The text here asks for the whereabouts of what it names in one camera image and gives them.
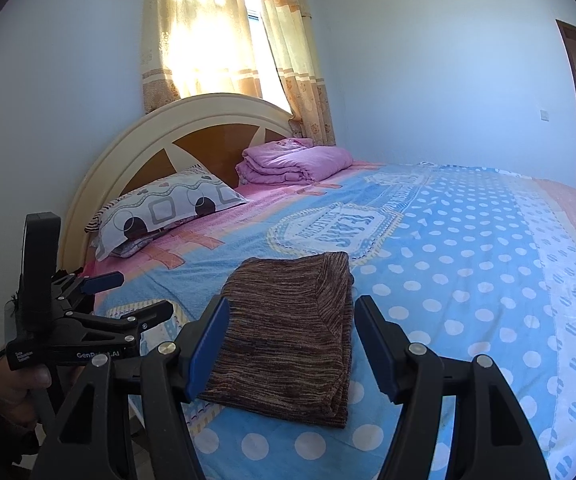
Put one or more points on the brown knit sweater sun motifs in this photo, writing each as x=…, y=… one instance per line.
x=288, y=349

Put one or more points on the white wall switch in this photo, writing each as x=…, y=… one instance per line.
x=544, y=115

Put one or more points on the cream and wood headboard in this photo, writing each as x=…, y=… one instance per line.
x=210, y=130

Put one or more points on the beige patterned curtain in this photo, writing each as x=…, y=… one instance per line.
x=194, y=47

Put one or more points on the folded pink quilt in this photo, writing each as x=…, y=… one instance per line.
x=291, y=161

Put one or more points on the person's left hand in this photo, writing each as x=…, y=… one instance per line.
x=16, y=386

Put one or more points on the blue polka dot bedsheet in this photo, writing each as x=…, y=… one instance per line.
x=466, y=260

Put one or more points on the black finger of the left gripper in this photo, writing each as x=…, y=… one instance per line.
x=91, y=285
x=129, y=326

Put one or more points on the white patterned pillow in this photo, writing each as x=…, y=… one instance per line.
x=159, y=206

